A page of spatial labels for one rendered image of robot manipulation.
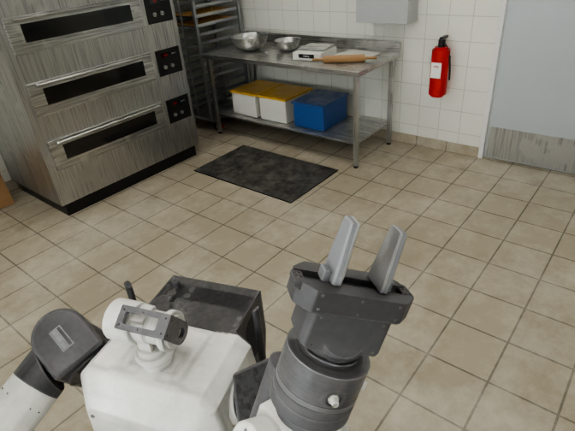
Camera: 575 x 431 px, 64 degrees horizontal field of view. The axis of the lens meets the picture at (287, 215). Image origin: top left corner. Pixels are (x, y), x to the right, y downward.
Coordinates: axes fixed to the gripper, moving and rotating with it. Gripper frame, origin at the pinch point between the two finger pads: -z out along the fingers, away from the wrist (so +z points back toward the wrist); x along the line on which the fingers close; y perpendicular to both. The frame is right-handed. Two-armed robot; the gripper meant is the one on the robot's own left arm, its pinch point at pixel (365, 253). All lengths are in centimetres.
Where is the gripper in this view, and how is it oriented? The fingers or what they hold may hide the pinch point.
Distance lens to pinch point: 43.4
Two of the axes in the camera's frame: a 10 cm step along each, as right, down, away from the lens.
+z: -2.8, 9.0, 3.2
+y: -1.9, -3.8, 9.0
